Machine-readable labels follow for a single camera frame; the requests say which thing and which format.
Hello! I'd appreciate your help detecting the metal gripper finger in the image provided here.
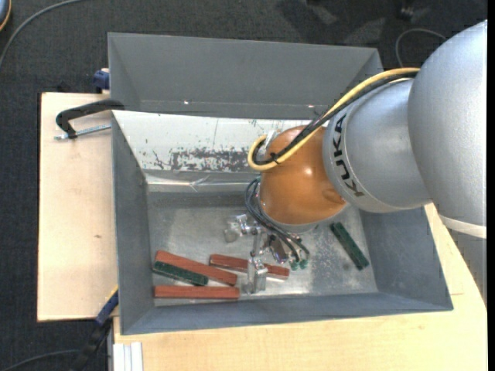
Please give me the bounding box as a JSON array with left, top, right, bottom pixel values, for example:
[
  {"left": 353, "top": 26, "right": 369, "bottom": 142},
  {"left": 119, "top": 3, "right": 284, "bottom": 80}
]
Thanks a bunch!
[
  {"left": 242, "top": 257, "right": 269, "bottom": 295},
  {"left": 224, "top": 213, "right": 263, "bottom": 243}
]

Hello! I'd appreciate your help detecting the red-brown flat block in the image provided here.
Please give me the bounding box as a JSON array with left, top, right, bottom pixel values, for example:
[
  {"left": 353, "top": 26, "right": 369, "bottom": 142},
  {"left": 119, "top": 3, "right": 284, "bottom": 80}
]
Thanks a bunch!
[
  {"left": 209, "top": 254, "right": 291, "bottom": 282},
  {"left": 153, "top": 284, "right": 241, "bottom": 301},
  {"left": 155, "top": 250, "right": 238, "bottom": 287}
]

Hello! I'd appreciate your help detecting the dark green flat block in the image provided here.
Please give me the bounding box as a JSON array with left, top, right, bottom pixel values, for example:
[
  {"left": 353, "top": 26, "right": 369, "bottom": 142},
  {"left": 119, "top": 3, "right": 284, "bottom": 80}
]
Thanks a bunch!
[
  {"left": 329, "top": 222, "right": 370, "bottom": 271},
  {"left": 152, "top": 260, "right": 210, "bottom": 287}
]

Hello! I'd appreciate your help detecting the grey metal bin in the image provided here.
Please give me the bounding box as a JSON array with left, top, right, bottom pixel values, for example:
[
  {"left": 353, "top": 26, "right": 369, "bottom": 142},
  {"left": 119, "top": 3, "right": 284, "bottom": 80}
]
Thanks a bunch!
[{"left": 107, "top": 32, "right": 454, "bottom": 336}]

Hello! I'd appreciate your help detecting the pale wood flat board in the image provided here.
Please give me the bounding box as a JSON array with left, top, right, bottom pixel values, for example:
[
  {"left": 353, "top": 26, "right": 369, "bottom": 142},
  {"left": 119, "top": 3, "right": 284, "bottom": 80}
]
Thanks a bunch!
[{"left": 36, "top": 91, "right": 119, "bottom": 322}]

